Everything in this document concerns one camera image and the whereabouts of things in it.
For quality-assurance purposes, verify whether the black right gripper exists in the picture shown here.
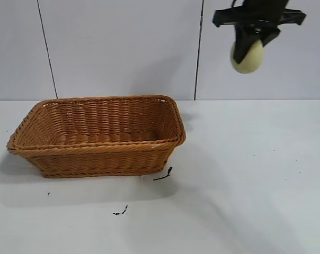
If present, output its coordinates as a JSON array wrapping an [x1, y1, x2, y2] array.
[[212, 0, 307, 65]]

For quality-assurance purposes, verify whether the pale yellow egg yolk pastry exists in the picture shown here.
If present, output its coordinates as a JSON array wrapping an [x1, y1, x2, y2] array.
[[230, 38, 264, 74]]

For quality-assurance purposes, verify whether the brown woven wicker basket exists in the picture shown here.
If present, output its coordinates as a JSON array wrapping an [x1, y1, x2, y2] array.
[[6, 94, 187, 178]]

